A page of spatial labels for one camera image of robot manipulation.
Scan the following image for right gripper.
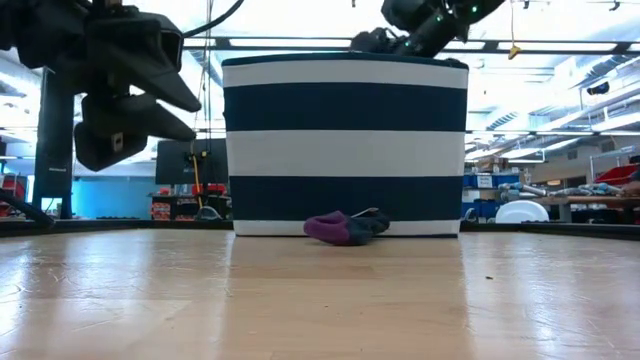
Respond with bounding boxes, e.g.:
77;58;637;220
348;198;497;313
349;27;401;55

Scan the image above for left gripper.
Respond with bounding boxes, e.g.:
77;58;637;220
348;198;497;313
19;0;202;172

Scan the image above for navy sock purple toe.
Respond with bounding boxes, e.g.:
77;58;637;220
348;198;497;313
302;207;391;247

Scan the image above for navy white-striped fabric bin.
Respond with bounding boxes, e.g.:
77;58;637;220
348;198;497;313
221;51;470;239

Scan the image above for black monitor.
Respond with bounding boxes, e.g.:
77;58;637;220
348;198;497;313
154;138;229;186

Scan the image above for blue partition panel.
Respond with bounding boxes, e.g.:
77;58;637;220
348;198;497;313
72;177;156;220

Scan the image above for yellow hanging tag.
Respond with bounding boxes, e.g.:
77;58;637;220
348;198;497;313
508;0;522;61

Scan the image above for blue storage bins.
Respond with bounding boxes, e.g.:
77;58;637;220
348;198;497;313
462;172;522;220

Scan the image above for white round object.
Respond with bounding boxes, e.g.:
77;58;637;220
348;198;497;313
494;199;550;225

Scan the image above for wooden workbench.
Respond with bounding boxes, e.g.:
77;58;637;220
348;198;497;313
529;193;640;225

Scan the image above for red bin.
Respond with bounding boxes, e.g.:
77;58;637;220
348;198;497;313
593;163;640;187

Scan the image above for thin hanging cable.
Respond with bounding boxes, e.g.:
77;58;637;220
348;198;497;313
199;0;215;144

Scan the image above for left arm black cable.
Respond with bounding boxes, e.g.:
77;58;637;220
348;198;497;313
182;0;246;40

